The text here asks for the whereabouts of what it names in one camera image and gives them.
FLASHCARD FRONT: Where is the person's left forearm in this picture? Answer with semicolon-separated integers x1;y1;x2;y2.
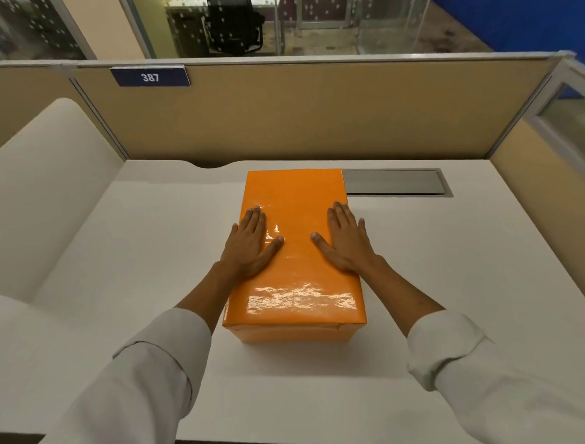
40;262;238;444

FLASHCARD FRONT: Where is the person's right hand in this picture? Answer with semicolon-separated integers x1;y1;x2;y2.
311;201;385;275

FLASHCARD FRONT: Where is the clear glass enclosure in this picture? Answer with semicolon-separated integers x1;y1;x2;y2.
356;0;431;56

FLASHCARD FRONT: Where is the beige partition with glass pane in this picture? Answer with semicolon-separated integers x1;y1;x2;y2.
488;52;585;295

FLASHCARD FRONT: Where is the person's right forearm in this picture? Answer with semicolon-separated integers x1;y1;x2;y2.
362;256;585;444

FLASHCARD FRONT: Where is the black office chair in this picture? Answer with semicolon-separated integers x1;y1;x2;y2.
206;0;266;54

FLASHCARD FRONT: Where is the orange glossy box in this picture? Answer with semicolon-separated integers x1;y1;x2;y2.
222;168;368;345

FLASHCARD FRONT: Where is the grey desk cable tray lid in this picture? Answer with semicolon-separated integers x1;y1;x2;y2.
342;168;454;198

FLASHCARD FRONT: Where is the person's left hand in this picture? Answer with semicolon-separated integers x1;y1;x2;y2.
222;206;285;282

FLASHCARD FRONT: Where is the beige cubicle partition panel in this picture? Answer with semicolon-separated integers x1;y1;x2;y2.
69;54;572;162

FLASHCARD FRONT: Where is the blue number sign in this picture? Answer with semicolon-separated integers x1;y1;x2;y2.
110;65;191;88

